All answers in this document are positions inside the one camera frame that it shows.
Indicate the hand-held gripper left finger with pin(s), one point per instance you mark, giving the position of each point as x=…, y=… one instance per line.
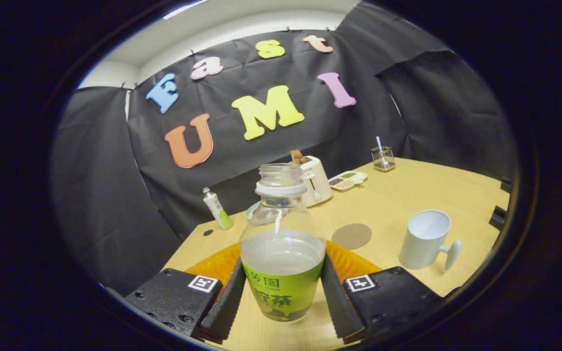
x=230, y=302

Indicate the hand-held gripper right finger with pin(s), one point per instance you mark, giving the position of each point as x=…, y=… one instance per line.
x=337, y=297

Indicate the round brown coaster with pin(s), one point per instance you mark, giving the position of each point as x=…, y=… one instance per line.
x=351, y=236

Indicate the clear bottle with green label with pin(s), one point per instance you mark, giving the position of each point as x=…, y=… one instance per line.
x=281, y=253

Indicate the white cup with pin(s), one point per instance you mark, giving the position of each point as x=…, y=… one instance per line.
x=425, y=239

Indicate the small white green bottle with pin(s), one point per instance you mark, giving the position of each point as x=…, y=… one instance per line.
x=217, y=209

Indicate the pale green plate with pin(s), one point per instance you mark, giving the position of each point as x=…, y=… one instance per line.
x=250, y=213

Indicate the white toaster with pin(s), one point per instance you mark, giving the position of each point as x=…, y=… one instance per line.
x=316, y=183

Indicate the white divided snack dish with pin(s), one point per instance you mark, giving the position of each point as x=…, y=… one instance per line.
x=347, y=180

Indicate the wooden table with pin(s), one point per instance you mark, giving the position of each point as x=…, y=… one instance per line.
x=408, y=190

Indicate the brown toast slice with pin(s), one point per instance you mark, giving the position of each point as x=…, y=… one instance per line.
x=298, y=156

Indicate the white straw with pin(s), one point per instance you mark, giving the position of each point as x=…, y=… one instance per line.
x=379, y=143

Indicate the black table clamp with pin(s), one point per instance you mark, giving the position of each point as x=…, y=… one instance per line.
x=497, y=218
x=506, y=184

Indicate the long ceiling light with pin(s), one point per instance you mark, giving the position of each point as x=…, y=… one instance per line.
x=183, y=9

